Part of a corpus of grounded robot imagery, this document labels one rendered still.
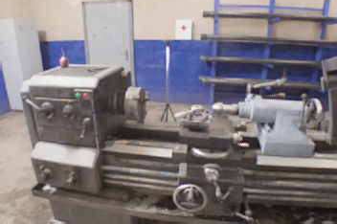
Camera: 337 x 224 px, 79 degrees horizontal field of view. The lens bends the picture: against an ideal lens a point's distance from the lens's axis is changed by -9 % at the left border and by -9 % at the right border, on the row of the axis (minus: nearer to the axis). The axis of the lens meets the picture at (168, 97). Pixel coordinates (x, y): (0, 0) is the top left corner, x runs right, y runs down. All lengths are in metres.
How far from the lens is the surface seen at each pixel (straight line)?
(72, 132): 1.67
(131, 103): 1.54
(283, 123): 1.61
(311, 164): 1.67
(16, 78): 5.02
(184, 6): 4.52
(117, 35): 4.81
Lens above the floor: 1.66
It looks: 19 degrees down
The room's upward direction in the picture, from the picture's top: straight up
